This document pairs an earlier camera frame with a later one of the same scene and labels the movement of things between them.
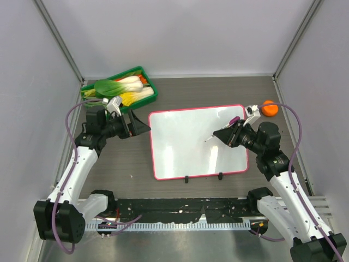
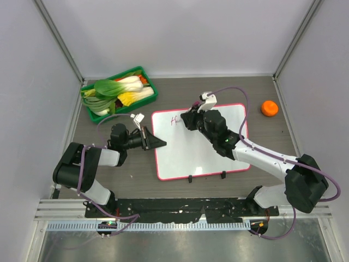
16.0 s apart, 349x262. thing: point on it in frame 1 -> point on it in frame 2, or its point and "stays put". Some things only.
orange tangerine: x=269 y=110 stays put
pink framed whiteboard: x=179 y=148 stays put
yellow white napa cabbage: x=130 y=97 stays put
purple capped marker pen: x=232 y=120 -> x=194 y=104
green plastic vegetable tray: x=133 y=104 stays put
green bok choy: x=107 y=87 stays put
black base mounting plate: x=158 y=210 stays put
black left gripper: x=135 y=127 -> x=154 y=142
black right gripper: x=230 y=136 -> x=190 y=117
